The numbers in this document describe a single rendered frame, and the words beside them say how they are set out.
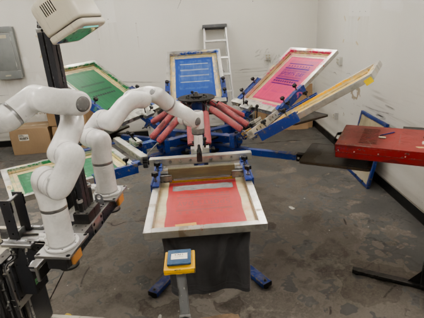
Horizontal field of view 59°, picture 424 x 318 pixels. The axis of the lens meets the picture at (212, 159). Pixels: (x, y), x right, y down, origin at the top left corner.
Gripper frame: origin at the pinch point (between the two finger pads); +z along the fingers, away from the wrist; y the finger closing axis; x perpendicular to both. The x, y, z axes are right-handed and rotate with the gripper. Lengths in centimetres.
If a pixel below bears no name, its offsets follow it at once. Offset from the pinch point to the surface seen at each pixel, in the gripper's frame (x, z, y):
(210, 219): 3.9, 16.2, 46.8
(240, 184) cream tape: 23.7, 15.8, 8.3
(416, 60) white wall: 199, -33, -127
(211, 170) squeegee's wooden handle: 6.5, 8.6, 1.4
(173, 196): -15.9, 16.5, 17.7
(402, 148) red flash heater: 121, -1, 6
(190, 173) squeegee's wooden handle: -6.2, 9.4, 1.5
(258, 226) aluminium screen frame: 26, 14, 60
